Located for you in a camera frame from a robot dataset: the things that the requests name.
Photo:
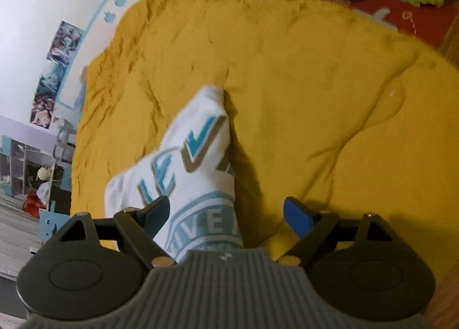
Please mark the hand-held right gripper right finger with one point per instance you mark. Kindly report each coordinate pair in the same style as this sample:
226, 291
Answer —
297, 218

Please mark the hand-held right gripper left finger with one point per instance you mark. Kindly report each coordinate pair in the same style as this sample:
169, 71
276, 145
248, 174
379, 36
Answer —
159, 209

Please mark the white printed t-shirt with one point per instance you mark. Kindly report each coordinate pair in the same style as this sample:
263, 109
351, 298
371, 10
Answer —
200, 178

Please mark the mustard yellow blanket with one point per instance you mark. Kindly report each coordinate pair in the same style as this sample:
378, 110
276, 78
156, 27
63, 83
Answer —
304, 99

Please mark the cluttered shelf unit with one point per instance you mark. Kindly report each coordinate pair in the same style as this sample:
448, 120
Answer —
28, 174

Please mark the white blue-trimmed headboard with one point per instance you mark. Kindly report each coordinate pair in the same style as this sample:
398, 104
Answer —
102, 33

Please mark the red play mat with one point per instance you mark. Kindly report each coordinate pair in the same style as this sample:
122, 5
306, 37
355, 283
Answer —
412, 24

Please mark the pink-toned wall poster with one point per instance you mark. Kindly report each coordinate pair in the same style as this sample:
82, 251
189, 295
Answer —
41, 112

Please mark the blue wall poster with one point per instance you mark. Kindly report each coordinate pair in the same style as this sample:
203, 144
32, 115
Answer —
48, 85

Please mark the colourful wall poster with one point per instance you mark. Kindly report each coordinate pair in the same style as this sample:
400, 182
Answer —
66, 42

